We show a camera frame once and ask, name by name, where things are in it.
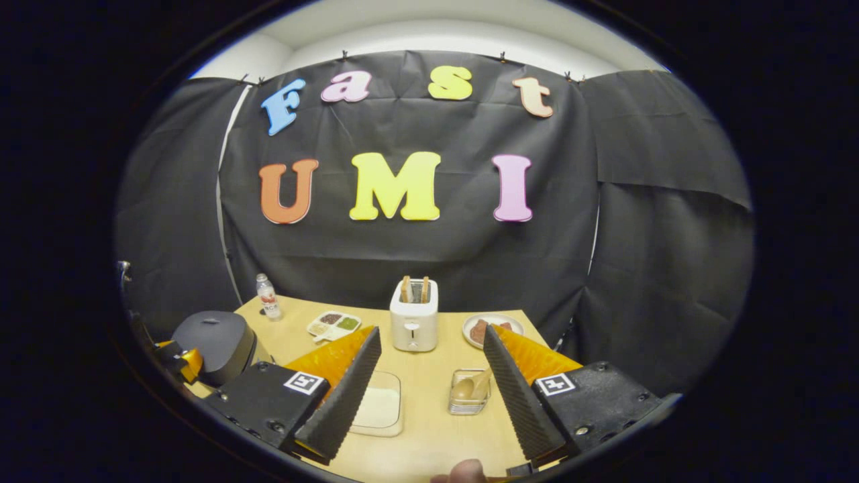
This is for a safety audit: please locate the wooden spoon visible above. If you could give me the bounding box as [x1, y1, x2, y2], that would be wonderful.
[452, 371, 491, 403]

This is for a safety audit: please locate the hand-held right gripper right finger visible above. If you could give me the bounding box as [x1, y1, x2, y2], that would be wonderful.
[483, 324, 683, 472]

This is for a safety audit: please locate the metal wire chopstick holder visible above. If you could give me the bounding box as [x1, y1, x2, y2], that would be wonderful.
[448, 368, 493, 417]

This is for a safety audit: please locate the white divided bean dish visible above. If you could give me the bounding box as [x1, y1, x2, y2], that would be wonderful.
[306, 311, 363, 344]

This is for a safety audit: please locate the white rice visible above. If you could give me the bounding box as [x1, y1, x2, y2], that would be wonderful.
[353, 386, 401, 429]

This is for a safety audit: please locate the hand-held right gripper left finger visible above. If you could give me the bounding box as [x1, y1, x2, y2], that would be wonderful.
[200, 325, 383, 466]

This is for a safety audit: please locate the black silver rice cooker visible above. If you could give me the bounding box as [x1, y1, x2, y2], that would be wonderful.
[170, 310, 274, 389]

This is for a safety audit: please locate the small clear plastic bottle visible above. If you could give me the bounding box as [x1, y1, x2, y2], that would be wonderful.
[255, 273, 283, 322]

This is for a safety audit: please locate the white toaster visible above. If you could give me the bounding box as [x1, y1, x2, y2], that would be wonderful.
[389, 277, 440, 354]

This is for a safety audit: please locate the clear rectangular tray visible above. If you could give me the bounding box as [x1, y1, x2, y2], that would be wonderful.
[348, 371, 405, 438]

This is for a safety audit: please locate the white round plate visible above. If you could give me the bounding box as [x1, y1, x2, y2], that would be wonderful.
[461, 313, 525, 350]

